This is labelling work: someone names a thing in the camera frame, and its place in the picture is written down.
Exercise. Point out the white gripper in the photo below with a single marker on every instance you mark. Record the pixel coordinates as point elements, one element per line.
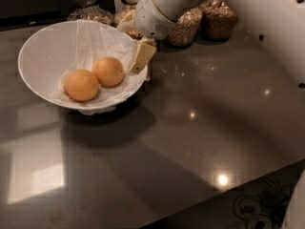
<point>148,19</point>

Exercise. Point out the orange fruit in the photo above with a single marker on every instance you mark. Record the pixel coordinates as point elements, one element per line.
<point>81,85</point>
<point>109,71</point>

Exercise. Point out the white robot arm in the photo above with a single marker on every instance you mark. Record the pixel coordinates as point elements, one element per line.
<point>224,144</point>

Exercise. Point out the white bowl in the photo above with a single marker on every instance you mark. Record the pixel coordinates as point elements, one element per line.
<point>44,55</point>

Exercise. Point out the white plastic liner sheet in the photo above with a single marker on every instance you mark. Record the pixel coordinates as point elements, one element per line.
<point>93,41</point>

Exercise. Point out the glass jar pale grains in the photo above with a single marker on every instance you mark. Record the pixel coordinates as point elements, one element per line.
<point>186,29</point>

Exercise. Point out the glass jar far left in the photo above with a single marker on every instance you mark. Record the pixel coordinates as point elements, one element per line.
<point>89,10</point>

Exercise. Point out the glass jar brown grains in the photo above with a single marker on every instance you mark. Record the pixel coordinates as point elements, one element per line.
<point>218,20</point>

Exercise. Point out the dark cabinet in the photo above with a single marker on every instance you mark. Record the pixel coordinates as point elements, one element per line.
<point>26,12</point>

